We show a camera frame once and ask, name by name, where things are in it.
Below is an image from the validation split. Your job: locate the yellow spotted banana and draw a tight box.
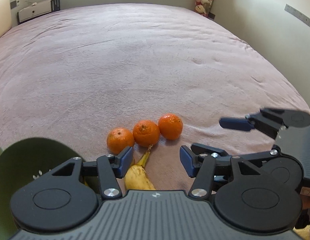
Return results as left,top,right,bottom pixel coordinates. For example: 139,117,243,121
124,145,156,191

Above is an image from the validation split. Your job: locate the orange mandarin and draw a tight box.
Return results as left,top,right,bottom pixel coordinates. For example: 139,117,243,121
133,120,160,147
158,113,183,140
107,127,135,155

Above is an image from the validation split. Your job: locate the green fruit bowl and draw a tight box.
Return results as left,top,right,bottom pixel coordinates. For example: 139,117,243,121
0,138,79,239

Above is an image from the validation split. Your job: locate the pink bed blanket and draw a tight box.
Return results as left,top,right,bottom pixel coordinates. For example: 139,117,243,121
0,4,309,190

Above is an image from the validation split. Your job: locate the white bedside cabinet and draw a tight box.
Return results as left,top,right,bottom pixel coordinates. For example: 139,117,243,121
17,0,61,24

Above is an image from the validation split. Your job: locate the wall measuring strip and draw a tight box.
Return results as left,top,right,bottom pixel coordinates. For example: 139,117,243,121
285,4,310,27

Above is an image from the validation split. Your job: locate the wall switch panel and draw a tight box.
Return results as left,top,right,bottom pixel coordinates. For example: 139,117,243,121
10,0,20,9

